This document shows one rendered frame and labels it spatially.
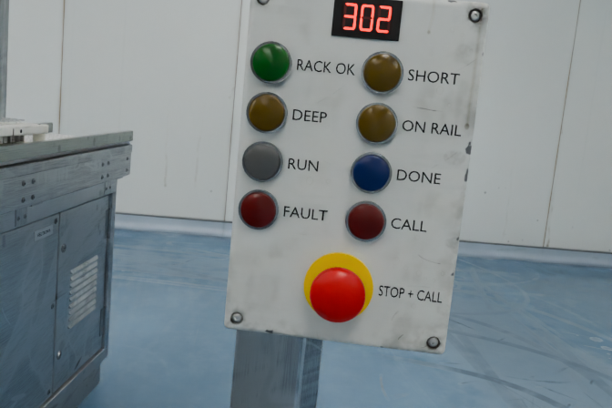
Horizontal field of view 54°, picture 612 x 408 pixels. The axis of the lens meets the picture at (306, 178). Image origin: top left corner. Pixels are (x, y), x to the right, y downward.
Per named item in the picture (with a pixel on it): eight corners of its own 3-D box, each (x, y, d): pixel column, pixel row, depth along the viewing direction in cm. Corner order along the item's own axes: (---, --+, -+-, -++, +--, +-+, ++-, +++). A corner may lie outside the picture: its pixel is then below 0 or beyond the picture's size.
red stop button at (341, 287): (362, 329, 42) (368, 274, 42) (306, 322, 43) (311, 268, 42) (362, 308, 47) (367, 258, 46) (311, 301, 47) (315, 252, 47)
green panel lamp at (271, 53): (287, 83, 43) (290, 44, 42) (249, 79, 43) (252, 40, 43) (289, 84, 44) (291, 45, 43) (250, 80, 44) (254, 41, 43)
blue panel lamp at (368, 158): (388, 194, 43) (392, 157, 43) (350, 190, 43) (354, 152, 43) (387, 193, 44) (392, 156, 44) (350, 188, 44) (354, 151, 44)
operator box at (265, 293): (444, 356, 45) (491, 2, 42) (222, 329, 46) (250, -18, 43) (434, 327, 51) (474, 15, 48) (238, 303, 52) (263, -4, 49)
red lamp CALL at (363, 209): (382, 243, 44) (387, 206, 43) (344, 239, 44) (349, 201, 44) (382, 240, 44) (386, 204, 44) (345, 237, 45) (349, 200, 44)
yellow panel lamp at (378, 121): (393, 145, 43) (398, 106, 42) (355, 140, 43) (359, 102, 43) (393, 144, 44) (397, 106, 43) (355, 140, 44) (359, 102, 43)
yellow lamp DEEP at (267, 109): (282, 133, 43) (286, 95, 43) (245, 129, 44) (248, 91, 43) (284, 133, 44) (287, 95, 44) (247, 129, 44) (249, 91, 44)
